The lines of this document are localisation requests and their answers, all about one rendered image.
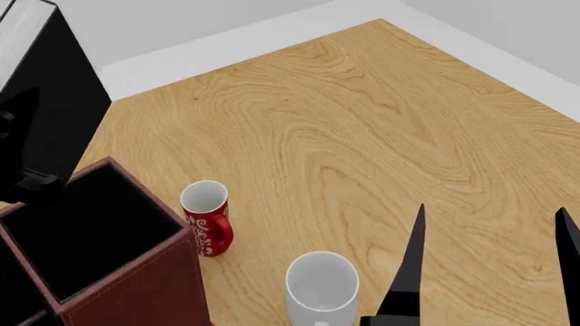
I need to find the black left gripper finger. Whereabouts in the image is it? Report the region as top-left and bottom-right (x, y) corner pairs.
(0, 87), (41, 198)

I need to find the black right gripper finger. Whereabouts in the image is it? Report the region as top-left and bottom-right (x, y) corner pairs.
(376, 203), (427, 318)
(555, 206), (580, 326)

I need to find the dark red leather caddy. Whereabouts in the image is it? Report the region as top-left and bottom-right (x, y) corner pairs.
(0, 155), (212, 326)

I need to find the plain white mug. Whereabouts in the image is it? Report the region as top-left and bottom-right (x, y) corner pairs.
(285, 250), (361, 326)

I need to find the red mug with white pattern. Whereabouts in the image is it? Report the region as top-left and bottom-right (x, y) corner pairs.
(179, 179), (235, 258)

